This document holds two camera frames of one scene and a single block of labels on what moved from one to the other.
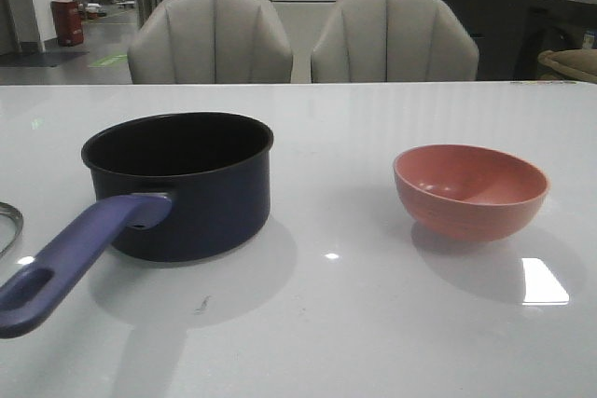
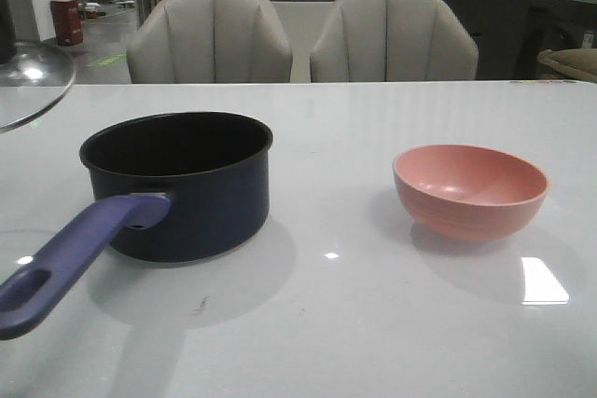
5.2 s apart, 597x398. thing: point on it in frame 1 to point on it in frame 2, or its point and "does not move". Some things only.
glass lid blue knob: (11, 224) to (37, 80)
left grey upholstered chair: (209, 37) does not move
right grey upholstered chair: (389, 35) does not move
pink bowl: (469, 192) does not move
